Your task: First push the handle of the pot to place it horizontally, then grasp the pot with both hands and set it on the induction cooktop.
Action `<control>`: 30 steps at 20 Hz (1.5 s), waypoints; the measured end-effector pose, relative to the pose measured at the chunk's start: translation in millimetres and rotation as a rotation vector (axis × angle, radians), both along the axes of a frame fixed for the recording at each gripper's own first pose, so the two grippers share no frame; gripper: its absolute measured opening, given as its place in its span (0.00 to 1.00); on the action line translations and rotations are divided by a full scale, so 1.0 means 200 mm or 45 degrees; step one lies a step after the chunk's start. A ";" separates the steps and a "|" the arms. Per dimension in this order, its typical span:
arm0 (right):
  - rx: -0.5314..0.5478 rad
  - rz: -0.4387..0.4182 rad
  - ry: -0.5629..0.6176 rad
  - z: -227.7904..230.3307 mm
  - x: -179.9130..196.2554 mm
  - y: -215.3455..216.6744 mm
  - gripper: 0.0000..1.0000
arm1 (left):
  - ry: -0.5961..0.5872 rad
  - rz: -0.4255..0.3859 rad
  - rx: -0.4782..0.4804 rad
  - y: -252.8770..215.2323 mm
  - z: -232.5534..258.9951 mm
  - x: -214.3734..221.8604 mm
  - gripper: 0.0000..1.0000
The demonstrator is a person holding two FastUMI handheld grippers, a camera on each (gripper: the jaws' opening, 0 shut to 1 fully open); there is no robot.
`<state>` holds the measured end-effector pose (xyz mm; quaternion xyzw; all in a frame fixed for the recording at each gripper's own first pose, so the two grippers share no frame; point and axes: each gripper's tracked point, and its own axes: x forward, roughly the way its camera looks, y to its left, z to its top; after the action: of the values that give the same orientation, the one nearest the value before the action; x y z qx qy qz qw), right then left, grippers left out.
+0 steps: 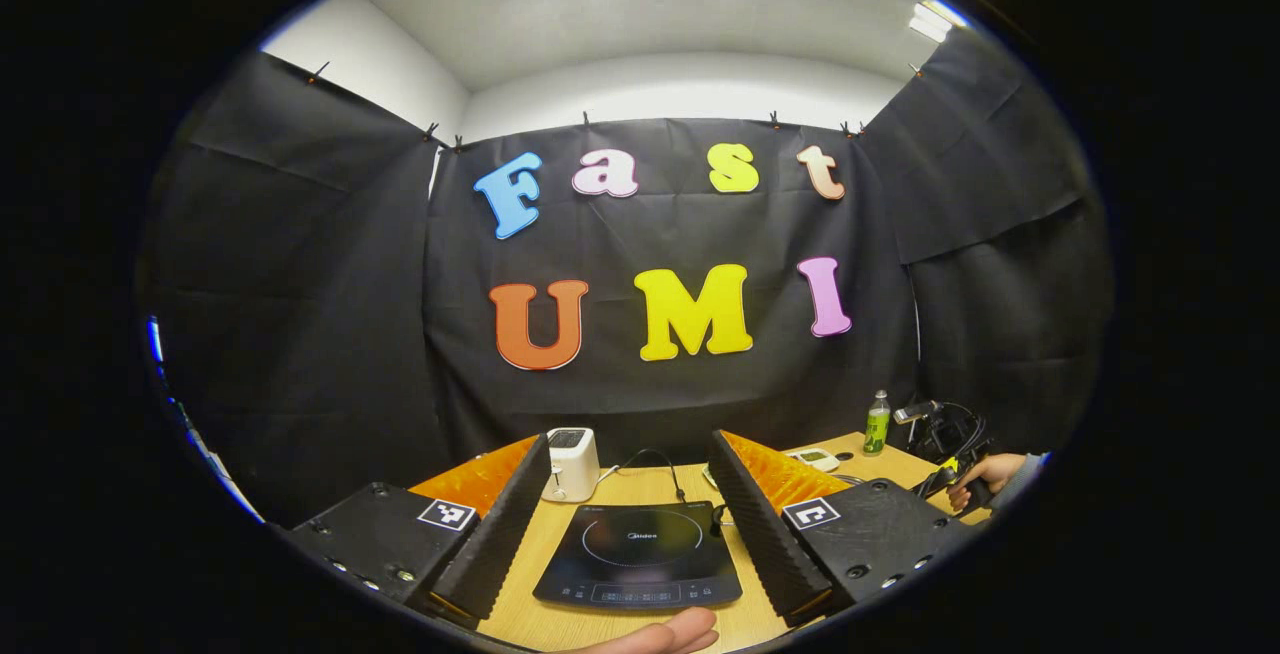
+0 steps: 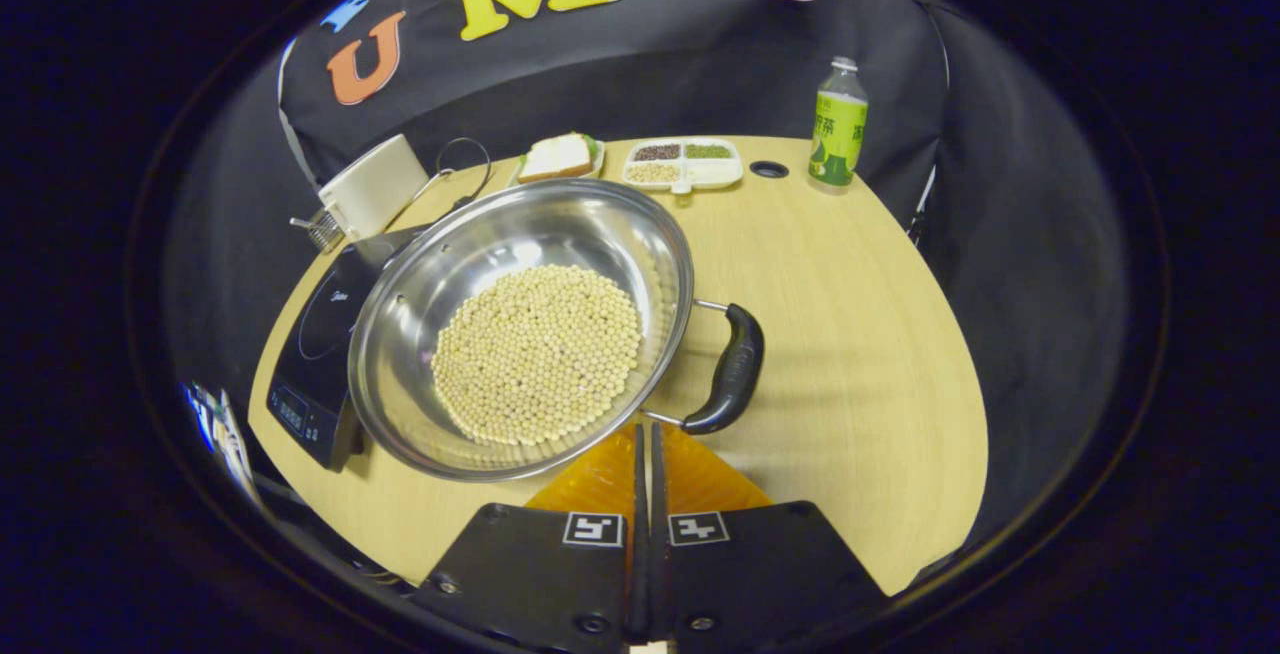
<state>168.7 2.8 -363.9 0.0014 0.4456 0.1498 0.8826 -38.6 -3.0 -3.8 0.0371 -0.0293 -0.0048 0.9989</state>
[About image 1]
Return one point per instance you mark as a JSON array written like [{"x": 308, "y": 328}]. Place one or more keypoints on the white divided tray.
[{"x": 815, "y": 457}]

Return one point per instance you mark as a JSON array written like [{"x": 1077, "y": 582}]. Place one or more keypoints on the black induction cooktop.
[{"x": 640, "y": 554}]

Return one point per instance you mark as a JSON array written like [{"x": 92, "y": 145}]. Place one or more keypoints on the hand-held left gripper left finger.
[{"x": 497, "y": 534}]

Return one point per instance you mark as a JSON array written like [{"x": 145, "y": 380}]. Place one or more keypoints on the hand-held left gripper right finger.
[{"x": 762, "y": 534}]

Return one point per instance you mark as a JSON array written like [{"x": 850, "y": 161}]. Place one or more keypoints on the white toaster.
[{"x": 575, "y": 469}]

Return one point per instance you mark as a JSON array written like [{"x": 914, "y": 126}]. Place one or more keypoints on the small ceiling light panel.
[{"x": 935, "y": 21}]

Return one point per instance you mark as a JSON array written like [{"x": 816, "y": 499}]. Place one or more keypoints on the row of black cloth clips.
[{"x": 586, "y": 119}]

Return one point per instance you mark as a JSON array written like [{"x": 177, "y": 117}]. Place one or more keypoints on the green drink bottle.
[{"x": 877, "y": 426}]

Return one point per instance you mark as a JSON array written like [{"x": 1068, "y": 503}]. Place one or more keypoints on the black backdrop cloth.
[{"x": 640, "y": 404}]

